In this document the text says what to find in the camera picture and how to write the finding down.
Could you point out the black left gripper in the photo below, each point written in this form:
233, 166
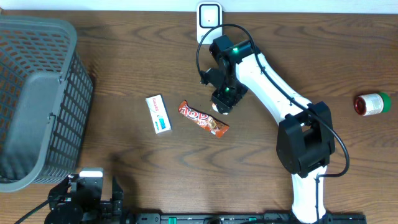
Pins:
106, 200

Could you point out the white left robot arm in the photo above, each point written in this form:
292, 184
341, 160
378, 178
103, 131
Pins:
86, 220

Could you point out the orange small carton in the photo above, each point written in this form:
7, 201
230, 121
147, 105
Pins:
214, 107

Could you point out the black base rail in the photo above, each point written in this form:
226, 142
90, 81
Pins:
270, 218

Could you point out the dark grey plastic basket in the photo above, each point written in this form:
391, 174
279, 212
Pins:
46, 96

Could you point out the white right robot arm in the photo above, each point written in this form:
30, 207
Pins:
304, 143

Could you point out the red chocolate bar wrapper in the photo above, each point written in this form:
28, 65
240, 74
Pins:
204, 120

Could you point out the white blue medicine box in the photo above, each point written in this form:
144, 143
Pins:
158, 113

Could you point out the white barcode scanner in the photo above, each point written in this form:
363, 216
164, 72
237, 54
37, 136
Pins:
209, 15

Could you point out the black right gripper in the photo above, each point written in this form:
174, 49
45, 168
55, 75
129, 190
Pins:
220, 100

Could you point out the white jar green lid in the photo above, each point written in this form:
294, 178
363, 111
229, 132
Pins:
371, 104

